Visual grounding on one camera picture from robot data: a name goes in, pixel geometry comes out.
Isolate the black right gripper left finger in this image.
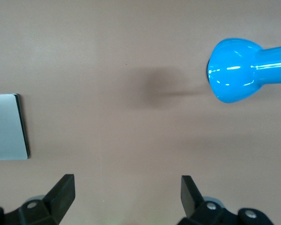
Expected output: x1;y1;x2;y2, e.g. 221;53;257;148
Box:
0;173;75;225

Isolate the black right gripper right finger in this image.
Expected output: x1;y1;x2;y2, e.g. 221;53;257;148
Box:
177;175;274;225

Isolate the grey laptop black keyboard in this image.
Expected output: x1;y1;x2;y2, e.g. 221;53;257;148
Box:
0;93;30;161

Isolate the blue desk lamp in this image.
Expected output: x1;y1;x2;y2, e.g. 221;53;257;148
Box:
205;38;281;104

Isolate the brown table cover sheet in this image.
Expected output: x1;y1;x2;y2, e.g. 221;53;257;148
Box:
0;0;281;225

